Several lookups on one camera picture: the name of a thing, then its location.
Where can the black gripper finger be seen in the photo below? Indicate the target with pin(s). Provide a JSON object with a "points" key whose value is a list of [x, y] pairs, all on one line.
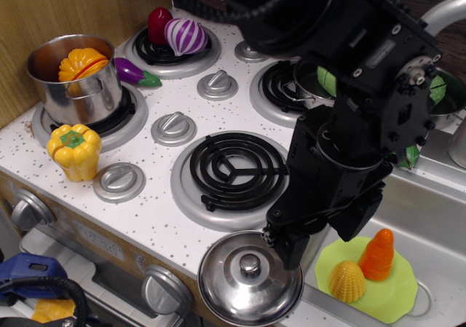
{"points": [[349, 221], [290, 248]]}

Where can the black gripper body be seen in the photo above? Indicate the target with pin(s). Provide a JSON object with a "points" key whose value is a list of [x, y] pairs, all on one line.
{"points": [[322, 180]]}

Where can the shiny steel pot lid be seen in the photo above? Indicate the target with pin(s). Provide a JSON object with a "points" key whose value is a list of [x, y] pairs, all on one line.
{"points": [[243, 282]]}

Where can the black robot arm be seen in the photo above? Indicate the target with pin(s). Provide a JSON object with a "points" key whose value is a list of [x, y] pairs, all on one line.
{"points": [[384, 63]]}

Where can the orange toy carrot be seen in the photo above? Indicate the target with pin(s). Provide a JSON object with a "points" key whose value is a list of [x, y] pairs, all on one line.
{"points": [[376, 260]]}

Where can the yellow toy corn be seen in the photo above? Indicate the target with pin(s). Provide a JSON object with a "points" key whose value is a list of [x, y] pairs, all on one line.
{"points": [[347, 282]]}

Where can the red toy chili pepper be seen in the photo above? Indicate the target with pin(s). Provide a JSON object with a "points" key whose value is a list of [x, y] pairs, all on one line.
{"points": [[412, 155]]}

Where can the shallow steel pan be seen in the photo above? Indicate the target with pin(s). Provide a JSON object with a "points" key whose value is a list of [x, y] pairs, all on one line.
{"points": [[304, 87]]}

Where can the green toy cabbage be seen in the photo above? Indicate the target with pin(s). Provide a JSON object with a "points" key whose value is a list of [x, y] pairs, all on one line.
{"points": [[327, 81]]}

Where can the lime green plate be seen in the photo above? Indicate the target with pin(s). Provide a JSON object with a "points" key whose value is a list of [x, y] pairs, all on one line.
{"points": [[386, 300]]}

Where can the front right black burner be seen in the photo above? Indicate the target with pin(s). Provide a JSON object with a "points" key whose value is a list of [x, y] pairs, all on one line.
{"points": [[228, 181]]}

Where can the black burner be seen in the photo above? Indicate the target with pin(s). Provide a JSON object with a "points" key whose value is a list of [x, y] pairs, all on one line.
{"points": [[273, 94], [228, 181], [122, 126], [161, 61]]}

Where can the back right black burner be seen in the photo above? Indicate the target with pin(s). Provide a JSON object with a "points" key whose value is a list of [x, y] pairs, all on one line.
{"points": [[273, 94]]}

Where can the steel bowl by faucet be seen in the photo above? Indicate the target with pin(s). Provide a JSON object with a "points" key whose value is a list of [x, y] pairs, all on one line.
{"points": [[444, 114]]}

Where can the green bumpy toy gourd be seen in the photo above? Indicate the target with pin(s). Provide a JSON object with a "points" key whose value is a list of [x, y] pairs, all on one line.
{"points": [[437, 89]]}

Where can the right oven front knob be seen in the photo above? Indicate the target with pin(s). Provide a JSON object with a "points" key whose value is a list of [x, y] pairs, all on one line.
{"points": [[163, 292]]}

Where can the oven knob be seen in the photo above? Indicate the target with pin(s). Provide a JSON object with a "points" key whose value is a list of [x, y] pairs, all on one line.
{"points": [[29, 211], [163, 292]]}

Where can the silver stovetop knob upper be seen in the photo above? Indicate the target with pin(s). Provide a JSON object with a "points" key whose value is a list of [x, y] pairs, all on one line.
{"points": [[217, 87]]}

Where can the silver stovetop knob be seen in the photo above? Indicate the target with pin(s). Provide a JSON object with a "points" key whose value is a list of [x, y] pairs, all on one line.
{"points": [[244, 52], [217, 87], [174, 129], [119, 182]]}

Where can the silver stovetop knob back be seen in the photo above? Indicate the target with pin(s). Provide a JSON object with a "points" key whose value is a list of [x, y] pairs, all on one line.
{"points": [[244, 52]]}

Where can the silver stovetop knob middle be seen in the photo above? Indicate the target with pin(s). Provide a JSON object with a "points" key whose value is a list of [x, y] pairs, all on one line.
{"points": [[174, 129]]}

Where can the silver stovetop knob front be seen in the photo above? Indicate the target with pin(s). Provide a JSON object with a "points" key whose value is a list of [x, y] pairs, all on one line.
{"points": [[119, 182]]}

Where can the silver faucet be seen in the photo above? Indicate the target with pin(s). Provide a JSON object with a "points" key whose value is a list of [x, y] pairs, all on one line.
{"points": [[443, 15]]}

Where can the purple striped toy onion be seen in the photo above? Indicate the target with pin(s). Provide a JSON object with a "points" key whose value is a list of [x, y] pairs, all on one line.
{"points": [[185, 36]]}

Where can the back left black burner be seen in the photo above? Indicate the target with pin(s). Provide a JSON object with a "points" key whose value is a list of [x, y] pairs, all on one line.
{"points": [[161, 61]]}

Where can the front left black burner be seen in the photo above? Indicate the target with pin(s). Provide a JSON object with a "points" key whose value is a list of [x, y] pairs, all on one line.
{"points": [[122, 126]]}

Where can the purple toy eggplant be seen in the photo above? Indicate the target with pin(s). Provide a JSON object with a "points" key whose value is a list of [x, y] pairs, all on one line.
{"points": [[130, 73]]}

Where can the dark red toy vegetable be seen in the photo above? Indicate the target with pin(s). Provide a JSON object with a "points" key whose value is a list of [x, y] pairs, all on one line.
{"points": [[156, 22]]}

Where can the yellow toy bell pepper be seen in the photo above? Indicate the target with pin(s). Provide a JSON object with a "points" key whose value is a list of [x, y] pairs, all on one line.
{"points": [[76, 149]]}

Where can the yellow object bottom left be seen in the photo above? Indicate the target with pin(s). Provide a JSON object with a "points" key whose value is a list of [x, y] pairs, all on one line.
{"points": [[48, 310]]}

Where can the left oven front knob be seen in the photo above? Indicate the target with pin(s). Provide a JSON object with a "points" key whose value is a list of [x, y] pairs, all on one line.
{"points": [[29, 211]]}

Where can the tall steel pot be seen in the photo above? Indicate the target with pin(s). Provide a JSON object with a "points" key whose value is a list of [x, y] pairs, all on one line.
{"points": [[89, 100]]}

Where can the blue clamp tool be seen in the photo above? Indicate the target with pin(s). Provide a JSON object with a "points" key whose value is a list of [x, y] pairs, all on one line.
{"points": [[31, 266]]}

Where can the orange toy pumpkin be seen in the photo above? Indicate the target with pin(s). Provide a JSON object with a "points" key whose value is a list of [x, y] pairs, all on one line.
{"points": [[80, 63]]}

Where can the silver oven door handle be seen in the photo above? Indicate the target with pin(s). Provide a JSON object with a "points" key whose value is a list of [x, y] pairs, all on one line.
{"points": [[113, 295]]}

